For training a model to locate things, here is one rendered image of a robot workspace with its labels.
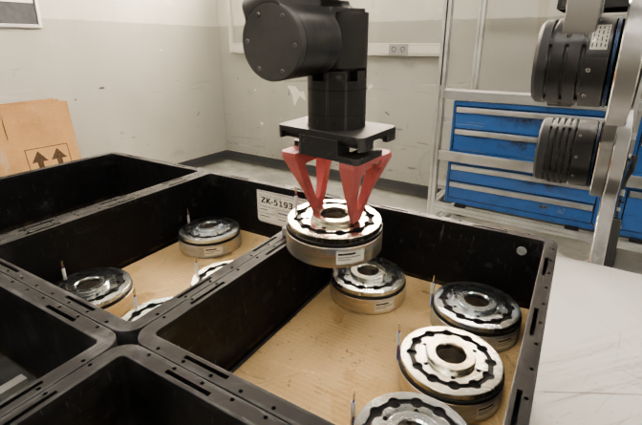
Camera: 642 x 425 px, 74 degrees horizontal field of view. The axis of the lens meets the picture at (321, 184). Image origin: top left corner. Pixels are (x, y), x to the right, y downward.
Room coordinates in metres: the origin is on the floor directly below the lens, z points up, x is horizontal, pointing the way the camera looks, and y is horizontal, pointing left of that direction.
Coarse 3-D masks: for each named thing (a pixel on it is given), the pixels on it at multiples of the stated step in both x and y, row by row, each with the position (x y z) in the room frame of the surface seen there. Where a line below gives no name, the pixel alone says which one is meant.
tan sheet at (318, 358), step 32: (416, 288) 0.53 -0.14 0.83; (320, 320) 0.46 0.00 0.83; (352, 320) 0.46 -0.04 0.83; (384, 320) 0.46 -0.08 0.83; (416, 320) 0.46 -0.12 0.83; (256, 352) 0.40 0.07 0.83; (288, 352) 0.40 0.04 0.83; (320, 352) 0.40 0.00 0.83; (352, 352) 0.40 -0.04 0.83; (384, 352) 0.40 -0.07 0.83; (512, 352) 0.40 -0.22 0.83; (256, 384) 0.35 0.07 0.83; (288, 384) 0.35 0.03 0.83; (320, 384) 0.35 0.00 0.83; (352, 384) 0.35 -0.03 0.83; (384, 384) 0.35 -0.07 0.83; (320, 416) 0.31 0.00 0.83
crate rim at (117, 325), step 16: (208, 176) 0.77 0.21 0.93; (224, 176) 0.76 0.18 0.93; (144, 192) 0.67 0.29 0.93; (160, 192) 0.68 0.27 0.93; (96, 208) 0.59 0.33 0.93; (112, 208) 0.60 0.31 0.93; (48, 224) 0.53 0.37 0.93; (64, 224) 0.54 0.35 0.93; (16, 240) 0.49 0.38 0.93; (272, 240) 0.49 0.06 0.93; (240, 256) 0.44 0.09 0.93; (16, 272) 0.41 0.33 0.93; (224, 272) 0.41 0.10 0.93; (32, 288) 0.38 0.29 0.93; (48, 288) 0.37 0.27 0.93; (192, 288) 0.38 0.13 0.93; (64, 304) 0.35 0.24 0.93; (80, 304) 0.35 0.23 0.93; (176, 304) 0.35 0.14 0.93; (96, 320) 0.32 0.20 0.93; (112, 320) 0.32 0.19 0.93; (144, 320) 0.32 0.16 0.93; (128, 336) 0.31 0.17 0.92
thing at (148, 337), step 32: (448, 224) 0.55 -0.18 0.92; (480, 224) 0.53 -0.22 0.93; (256, 256) 0.44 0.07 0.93; (544, 256) 0.44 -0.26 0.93; (224, 288) 0.38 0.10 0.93; (544, 288) 0.37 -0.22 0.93; (160, 320) 0.32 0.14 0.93; (544, 320) 0.32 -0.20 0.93; (160, 352) 0.28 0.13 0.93; (224, 384) 0.25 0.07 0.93; (512, 384) 0.25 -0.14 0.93; (288, 416) 0.22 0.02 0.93; (512, 416) 0.23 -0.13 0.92
